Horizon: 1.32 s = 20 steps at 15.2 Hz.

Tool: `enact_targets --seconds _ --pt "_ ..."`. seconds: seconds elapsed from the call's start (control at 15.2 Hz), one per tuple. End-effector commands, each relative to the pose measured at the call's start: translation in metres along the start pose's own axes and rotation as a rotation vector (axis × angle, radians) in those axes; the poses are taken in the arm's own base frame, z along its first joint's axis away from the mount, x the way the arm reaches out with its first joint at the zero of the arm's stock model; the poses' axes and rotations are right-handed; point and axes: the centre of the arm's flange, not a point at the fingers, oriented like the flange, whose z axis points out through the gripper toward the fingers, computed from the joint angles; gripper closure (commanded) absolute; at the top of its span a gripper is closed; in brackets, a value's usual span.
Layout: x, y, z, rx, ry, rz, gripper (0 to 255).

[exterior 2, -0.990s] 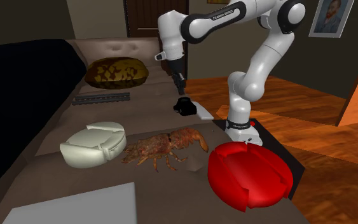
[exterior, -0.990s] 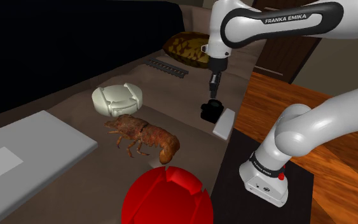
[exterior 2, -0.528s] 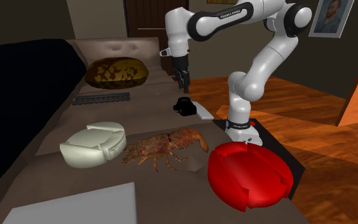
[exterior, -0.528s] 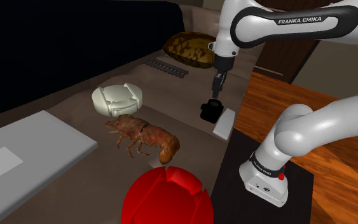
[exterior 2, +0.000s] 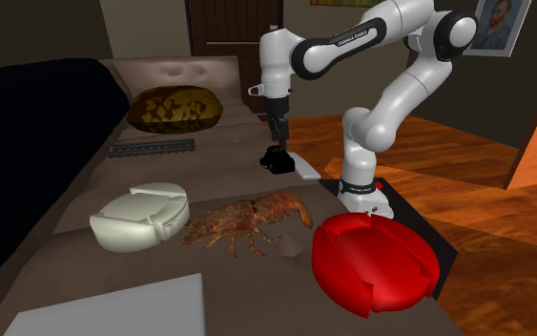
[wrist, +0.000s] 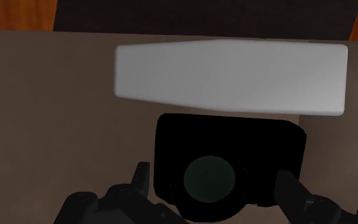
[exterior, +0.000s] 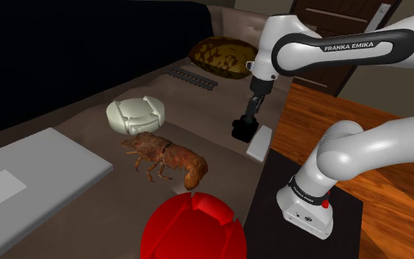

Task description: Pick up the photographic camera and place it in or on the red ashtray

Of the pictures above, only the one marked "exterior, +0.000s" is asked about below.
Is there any small black block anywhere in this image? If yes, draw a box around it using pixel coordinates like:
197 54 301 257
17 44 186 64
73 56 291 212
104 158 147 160
231 114 260 144

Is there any yellow brown patterned cushion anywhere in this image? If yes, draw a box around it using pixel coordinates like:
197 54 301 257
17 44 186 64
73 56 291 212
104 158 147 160
187 35 260 81

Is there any white flat rectangular block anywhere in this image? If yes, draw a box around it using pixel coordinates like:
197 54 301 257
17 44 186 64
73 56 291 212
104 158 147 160
245 124 274 163

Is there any brown sofa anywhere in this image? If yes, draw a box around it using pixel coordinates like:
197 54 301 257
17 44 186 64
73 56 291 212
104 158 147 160
0 0 294 259

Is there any dark brown wooden door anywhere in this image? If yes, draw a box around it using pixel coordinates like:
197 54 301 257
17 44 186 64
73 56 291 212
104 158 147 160
288 0 404 98

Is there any brown lobster figure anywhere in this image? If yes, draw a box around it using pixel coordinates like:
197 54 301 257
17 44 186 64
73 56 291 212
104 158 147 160
120 131 210 191

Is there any white round segmented object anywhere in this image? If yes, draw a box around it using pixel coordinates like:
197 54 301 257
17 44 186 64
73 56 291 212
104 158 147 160
105 95 166 136

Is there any dark robot stand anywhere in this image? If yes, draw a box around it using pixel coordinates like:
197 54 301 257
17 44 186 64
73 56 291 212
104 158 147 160
245 148 364 259

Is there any red round segmented object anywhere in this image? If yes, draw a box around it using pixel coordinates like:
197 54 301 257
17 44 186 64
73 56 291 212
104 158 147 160
140 191 248 259

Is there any grey flat slab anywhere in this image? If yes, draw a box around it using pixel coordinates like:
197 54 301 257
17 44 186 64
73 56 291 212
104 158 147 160
0 127 115 259

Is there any grey toy rail track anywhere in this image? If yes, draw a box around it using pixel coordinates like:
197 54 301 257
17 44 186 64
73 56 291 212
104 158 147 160
166 66 219 92

